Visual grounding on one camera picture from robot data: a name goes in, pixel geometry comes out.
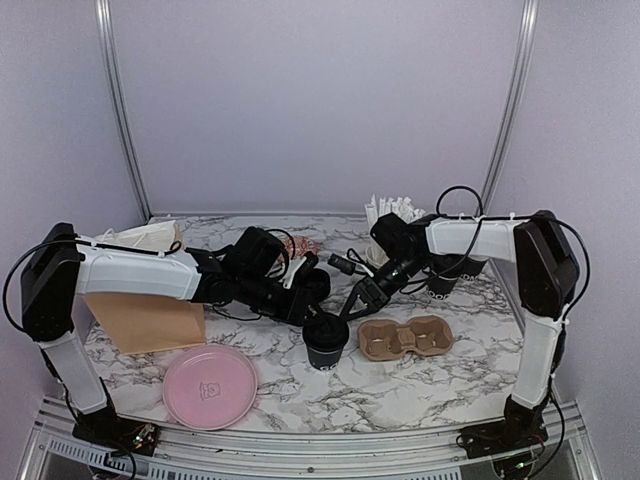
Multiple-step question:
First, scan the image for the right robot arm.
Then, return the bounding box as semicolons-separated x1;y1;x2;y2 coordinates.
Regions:
339;210;583;448

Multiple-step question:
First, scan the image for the black cup holding straws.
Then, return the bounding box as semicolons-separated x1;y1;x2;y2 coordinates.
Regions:
365;244;388;268

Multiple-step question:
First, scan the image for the stack of black lids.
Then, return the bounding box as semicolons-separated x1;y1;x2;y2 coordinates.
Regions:
303;268;331;302

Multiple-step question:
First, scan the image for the left aluminium frame post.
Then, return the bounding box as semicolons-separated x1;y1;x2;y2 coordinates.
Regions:
95;0;152;221

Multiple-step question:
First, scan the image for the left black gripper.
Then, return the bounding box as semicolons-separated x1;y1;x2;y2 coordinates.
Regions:
236;272;326;330

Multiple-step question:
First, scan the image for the right aluminium frame post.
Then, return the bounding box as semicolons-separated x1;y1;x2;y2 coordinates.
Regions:
481;0;539;212

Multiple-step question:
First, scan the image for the brown cardboard cup carrier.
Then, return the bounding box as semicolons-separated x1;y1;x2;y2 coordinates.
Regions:
358;315;454;362

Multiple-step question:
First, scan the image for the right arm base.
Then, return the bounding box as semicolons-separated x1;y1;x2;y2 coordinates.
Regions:
456;395;550;459

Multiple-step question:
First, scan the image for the aluminium frame post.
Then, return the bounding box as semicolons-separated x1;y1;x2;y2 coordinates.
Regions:
481;0;539;212
95;0;152;221

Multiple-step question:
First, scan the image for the stack of paper cups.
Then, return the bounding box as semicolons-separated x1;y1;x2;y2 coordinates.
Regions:
460;256;488;281

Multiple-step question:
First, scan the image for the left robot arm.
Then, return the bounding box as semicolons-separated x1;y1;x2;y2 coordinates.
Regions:
9;223;331;445

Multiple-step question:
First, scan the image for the brown paper bag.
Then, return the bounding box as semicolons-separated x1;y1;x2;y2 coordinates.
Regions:
84;220;206;355

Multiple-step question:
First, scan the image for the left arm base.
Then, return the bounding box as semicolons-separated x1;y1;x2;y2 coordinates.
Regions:
73;400;159;457

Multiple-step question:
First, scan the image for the black paper coffee cup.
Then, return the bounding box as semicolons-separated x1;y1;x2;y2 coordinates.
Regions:
306;344;344;372
427;254;464;300

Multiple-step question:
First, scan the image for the bundle of white straws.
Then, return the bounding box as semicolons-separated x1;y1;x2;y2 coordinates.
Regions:
364;195;426;227

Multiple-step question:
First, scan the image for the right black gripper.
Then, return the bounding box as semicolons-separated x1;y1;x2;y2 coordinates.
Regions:
340;254;427;325

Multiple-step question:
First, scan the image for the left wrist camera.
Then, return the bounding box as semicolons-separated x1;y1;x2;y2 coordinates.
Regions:
281;251;319;290

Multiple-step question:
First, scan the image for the pink plate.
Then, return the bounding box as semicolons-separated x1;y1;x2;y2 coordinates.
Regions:
162;345;258;431

